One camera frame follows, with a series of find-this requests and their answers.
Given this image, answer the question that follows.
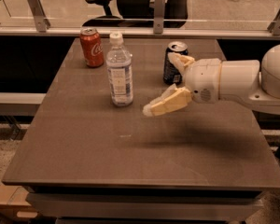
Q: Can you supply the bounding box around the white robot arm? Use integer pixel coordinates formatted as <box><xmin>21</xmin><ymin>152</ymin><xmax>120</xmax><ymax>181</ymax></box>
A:
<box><xmin>143</xmin><ymin>45</ymin><xmax>280</xmax><ymax>117</ymax></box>

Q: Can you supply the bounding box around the blue soda can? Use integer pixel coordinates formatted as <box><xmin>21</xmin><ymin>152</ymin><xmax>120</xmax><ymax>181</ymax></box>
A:
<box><xmin>163</xmin><ymin>41</ymin><xmax>188</xmax><ymax>85</ymax></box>

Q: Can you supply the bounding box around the black office chair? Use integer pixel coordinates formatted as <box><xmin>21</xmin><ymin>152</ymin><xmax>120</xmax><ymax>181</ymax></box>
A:
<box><xmin>83</xmin><ymin>0</ymin><xmax>188</xmax><ymax>28</ymax></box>

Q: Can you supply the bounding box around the left metal glass bracket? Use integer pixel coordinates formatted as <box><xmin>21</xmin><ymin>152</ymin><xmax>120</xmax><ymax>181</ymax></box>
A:
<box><xmin>27</xmin><ymin>0</ymin><xmax>50</xmax><ymax>32</ymax></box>

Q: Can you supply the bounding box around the middle metal glass bracket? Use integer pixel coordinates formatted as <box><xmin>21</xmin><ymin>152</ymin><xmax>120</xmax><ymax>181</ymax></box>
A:
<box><xmin>153</xmin><ymin>0</ymin><xmax>165</xmax><ymax>35</ymax></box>

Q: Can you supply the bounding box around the cardboard box on floor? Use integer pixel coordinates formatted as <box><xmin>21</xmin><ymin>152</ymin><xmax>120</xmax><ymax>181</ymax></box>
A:
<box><xmin>0</xmin><ymin>185</ymin><xmax>38</xmax><ymax>224</ymax></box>

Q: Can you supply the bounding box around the grey table base frame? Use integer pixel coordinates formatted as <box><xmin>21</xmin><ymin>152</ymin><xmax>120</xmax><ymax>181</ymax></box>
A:
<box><xmin>24</xmin><ymin>185</ymin><xmax>265</xmax><ymax>224</ymax></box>

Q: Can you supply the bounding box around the clear plastic water bottle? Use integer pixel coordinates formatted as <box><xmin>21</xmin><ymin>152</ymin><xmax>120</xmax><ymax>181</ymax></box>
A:
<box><xmin>106</xmin><ymin>32</ymin><xmax>133</xmax><ymax>106</ymax></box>

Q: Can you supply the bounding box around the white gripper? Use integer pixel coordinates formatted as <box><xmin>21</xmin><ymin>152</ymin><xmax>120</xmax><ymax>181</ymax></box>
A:
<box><xmin>143</xmin><ymin>52</ymin><xmax>222</xmax><ymax>117</ymax></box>

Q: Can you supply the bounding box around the red Coca-Cola can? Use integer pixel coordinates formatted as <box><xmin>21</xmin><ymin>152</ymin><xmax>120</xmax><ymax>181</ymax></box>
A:
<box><xmin>79</xmin><ymin>27</ymin><xmax>104</xmax><ymax>68</ymax></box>

